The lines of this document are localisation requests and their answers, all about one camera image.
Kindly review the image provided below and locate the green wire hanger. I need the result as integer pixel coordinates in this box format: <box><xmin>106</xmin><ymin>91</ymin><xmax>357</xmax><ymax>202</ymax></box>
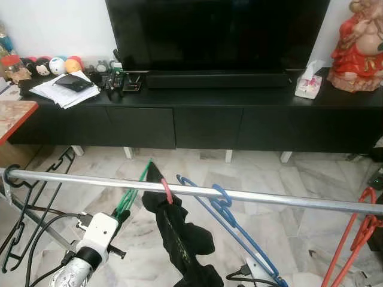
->
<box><xmin>113</xmin><ymin>158</ymin><xmax>154</xmax><ymax>223</ymax></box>

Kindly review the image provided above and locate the pink hanger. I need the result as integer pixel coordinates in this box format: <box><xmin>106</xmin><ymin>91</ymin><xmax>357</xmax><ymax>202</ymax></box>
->
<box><xmin>159</xmin><ymin>177</ymin><xmax>175</xmax><ymax>206</ymax></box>

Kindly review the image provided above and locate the black shirt with green logo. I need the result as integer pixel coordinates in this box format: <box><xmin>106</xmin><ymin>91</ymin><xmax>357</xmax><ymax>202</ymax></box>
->
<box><xmin>141</xmin><ymin>161</ymin><xmax>226</xmax><ymax>287</ymax></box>

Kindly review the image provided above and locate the grey power strip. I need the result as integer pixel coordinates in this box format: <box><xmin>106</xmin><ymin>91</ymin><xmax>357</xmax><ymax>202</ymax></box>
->
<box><xmin>366</xmin><ymin>169</ymin><xmax>383</xmax><ymax>191</ymax></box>

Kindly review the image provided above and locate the black television cabinet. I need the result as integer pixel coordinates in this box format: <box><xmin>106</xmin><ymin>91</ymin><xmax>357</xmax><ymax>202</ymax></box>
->
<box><xmin>6</xmin><ymin>66</ymin><xmax>383</xmax><ymax>154</ymax></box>

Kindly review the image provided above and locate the stack of white papers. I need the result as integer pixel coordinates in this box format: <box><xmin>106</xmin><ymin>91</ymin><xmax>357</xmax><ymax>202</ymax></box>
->
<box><xmin>28</xmin><ymin>70</ymin><xmax>102</xmax><ymax>110</ymax></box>

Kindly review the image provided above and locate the small electronics board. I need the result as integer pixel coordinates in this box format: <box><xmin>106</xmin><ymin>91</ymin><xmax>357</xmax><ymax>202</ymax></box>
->
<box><xmin>107</xmin><ymin>69</ymin><xmax>145</xmax><ymax>94</ymax></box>

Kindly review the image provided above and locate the silver metal clothes rack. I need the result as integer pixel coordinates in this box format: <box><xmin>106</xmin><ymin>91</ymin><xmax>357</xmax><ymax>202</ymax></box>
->
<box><xmin>2</xmin><ymin>167</ymin><xmax>383</xmax><ymax>217</ymax></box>

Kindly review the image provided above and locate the black wallet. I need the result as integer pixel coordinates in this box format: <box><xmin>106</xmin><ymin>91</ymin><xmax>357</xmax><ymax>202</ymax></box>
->
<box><xmin>53</xmin><ymin>74</ymin><xmax>96</xmax><ymax>93</ymax></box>

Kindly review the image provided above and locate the marble pattern folding table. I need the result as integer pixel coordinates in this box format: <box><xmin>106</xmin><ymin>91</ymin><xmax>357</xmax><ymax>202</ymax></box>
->
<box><xmin>0</xmin><ymin>100</ymin><xmax>40</xmax><ymax>148</ymax></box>

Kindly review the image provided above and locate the green white mug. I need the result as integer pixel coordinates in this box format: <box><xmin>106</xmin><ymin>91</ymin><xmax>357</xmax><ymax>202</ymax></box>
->
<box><xmin>108</xmin><ymin>56</ymin><xmax>124</xmax><ymax>74</ymax></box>

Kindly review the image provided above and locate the orange plush ball toy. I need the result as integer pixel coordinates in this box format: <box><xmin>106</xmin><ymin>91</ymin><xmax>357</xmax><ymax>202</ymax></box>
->
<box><xmin>64</xmin><ymin>55</ymin><xmax>85</xmax><ymax>75</ymax></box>

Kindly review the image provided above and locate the white plush ball toy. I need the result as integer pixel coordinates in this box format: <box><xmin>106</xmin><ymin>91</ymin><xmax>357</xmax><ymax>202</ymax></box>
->
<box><xmin>49</xmin><ymin>56</ymin><xmax>67</xmax><ymax>77</ymax></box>

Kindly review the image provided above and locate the black soundbar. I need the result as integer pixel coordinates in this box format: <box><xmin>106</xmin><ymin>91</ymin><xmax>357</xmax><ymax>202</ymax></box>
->
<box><xmin>145</xmin><ymin>70</ymin><xmax>291</xmax><ymax>90</ymax></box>

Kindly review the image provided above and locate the black plush toy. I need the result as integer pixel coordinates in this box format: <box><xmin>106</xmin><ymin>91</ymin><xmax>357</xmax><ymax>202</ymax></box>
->
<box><xmin>33</xmin><ymin>57</ymin><xmax>52</xmax><ymax>78</ymax></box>
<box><xmin>21</xmin><ymin>57</ymin><xmax>37</xmax><ymax>76</ymax></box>

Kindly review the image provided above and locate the red lid jar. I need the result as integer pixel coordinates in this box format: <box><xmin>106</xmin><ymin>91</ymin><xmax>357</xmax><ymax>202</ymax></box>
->
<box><xmin>0</xmin><ymin>54</ymin><xmax>22</xmax><ymax>84</ymax></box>

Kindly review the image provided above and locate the red laughing Buddha statue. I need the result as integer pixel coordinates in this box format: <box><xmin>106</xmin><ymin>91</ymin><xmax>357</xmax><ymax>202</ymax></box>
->
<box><xmin>326</xmin><ymin>0</ymin><xmax>383</xmax><ymax>94</ymax></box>

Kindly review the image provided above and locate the black flat television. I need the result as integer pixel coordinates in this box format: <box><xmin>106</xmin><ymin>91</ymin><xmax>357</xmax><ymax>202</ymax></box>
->
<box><xmin>105</xmin><ymin>0</ymin><xmax>332</xmax><ymax>74</ymax></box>

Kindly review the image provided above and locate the white pink tissue pack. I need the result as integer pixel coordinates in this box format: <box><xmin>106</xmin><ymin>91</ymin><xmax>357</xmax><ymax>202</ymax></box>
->
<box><xmin>294</xmin><ymin>59</ymin><xmax>327</xmax><ymax>100</ymax></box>

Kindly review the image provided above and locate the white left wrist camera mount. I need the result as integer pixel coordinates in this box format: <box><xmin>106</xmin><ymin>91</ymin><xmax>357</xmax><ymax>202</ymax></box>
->
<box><xmin>74</xmin><ymin>212</ymin><xmax>121</xmax><ymax>268</ymax></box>

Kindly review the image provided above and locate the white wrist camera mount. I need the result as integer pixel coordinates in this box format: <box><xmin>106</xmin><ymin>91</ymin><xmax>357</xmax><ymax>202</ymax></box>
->
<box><xmin>244</xmin><ymin>257</ymin><xmax>282</xmax><ymax>287</ymax></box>
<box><xmin>74</xmin><ymin>212</ymin><xmax>121</xmax><ymax>268</ymax></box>

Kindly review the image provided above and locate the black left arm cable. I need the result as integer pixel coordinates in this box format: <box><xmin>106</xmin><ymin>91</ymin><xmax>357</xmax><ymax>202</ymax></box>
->
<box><xmin>23</xmin><ymin>212</ymin><xmax>83</xmax><ymax>287</ymax></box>

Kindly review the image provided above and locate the blue wire hanger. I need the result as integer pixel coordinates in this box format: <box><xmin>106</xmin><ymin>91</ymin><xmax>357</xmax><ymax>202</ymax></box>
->
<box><xmin>176</xmin><ymin>174</ymin><xmax>290</xmax><ymax>287</ymax></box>

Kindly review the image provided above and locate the red wire hanger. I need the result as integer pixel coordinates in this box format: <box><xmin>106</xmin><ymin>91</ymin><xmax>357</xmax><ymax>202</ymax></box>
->
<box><xmin>320</xmin><ymin>186</ymin><xmax>383</xmax><ymax>287</ymax></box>

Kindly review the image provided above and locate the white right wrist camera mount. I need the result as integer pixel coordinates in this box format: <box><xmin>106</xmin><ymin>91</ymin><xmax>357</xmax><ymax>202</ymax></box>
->
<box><xmin>244</xmin><ymin>257</ymin><xmax>282</xmax><ymax>287</ymax></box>

